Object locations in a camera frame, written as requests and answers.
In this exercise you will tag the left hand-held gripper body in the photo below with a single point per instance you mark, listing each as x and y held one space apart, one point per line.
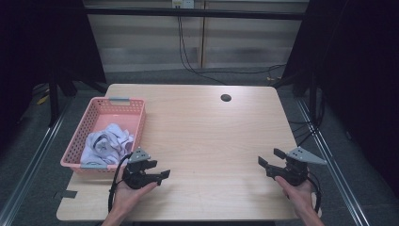
135 175

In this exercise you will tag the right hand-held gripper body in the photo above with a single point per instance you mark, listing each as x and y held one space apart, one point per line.
293 172

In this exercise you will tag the lavender patterned cloth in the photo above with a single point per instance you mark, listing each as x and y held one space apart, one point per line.
106 144

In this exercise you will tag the pink perforated plastic basket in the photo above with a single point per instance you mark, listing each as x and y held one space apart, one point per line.
106 111

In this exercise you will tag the person's left hand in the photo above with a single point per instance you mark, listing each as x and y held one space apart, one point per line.
127 197

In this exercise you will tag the person's right hand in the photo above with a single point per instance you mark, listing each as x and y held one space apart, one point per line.
298 196

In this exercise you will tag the black metal stand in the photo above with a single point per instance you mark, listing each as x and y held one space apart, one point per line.
313 97
54 100

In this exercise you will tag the black tape strip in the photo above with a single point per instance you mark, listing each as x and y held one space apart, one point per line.
67 194

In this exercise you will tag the black round table grommet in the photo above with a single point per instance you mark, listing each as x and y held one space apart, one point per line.
226 97

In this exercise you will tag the black curtain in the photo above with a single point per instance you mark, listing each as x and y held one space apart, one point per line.
360 78
37 40

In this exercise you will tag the yellow floor item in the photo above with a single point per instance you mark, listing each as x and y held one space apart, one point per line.
42 100

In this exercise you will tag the black horizontal bar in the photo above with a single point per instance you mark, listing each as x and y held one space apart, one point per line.
194 13

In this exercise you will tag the metal floor rail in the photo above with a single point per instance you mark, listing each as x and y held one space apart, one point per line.
335 169
31 169

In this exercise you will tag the white wall power outlet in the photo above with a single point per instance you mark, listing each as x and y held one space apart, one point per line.
183 3

